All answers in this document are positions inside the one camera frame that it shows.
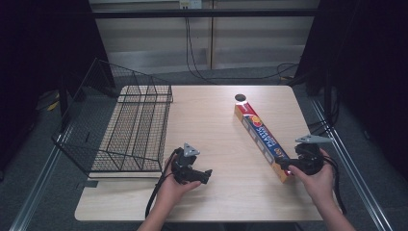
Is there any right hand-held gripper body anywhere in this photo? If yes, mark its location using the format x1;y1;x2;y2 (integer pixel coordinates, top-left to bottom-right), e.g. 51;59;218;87
293;134;334;176

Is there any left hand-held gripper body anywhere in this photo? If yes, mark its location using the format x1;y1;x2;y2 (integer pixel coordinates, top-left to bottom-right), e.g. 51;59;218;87
170;142;206;186

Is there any long plastic wrap box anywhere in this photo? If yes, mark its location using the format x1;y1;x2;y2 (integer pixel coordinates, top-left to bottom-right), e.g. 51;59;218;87
233;99;293;184

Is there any person's left hand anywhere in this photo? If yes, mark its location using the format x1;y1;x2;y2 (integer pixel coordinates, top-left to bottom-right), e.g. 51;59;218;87
156;154;202;208

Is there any person's right hand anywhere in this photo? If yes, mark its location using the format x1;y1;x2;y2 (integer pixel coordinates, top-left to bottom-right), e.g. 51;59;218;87
287;147;337;208

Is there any black curtain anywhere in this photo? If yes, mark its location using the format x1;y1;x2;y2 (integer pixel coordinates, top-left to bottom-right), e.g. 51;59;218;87
0;0;116;181
293;0;408;181

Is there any yellow floor object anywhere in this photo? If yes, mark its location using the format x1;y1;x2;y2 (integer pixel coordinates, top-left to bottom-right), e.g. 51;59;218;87
46;90;62;113

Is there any black horizontal bar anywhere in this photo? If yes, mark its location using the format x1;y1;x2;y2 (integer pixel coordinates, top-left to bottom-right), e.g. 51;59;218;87
91;8;319;19

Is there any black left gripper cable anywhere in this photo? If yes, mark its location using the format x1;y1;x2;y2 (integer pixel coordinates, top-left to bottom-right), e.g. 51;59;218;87
144;147;182;219

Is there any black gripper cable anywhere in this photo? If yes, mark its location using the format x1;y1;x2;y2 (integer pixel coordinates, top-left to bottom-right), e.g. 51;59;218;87
321;154;348;216
144;147;182;219

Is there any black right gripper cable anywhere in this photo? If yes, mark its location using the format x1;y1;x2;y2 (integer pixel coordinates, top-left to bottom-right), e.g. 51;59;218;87
321;154;348;216

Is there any metal floor rail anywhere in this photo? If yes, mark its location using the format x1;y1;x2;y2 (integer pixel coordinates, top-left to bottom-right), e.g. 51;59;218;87
9;126;73;231
308;94;395;231

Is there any black wire mesh basket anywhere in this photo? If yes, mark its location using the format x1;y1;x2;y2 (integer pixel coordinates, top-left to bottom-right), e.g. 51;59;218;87
51;58;174;180

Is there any black wall cable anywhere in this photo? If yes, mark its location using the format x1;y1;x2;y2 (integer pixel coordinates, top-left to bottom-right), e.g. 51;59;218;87
184;16;301;85

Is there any white wall outlet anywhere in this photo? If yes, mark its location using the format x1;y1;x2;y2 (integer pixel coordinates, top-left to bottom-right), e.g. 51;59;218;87
178;0;203;10

